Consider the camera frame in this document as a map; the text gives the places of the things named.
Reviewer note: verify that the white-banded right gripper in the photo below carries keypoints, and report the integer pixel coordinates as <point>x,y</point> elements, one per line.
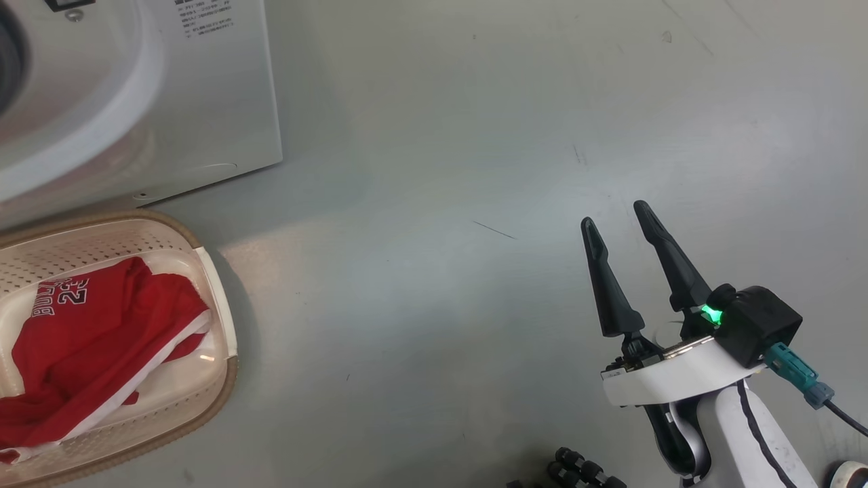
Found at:
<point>678,383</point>

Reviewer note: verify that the white round robot base part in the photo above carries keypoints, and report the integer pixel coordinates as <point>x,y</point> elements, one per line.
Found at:
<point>851,476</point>

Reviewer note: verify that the cream perforated laundry basket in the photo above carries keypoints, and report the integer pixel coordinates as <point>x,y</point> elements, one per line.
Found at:
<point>203,400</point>

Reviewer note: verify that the red basketball jersey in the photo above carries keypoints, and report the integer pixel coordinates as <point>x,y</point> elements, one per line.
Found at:
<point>102,339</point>

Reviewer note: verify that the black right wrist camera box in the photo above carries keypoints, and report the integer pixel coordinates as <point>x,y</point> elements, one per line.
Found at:
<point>759,325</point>

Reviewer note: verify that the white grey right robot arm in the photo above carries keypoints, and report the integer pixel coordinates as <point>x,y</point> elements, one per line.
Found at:
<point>729,440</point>

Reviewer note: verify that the white front-load washing machine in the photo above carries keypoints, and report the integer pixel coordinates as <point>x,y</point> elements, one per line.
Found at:
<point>203,102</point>

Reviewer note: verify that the black knurled robot base knobs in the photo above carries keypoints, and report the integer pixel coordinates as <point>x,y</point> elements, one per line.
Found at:
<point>583,469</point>

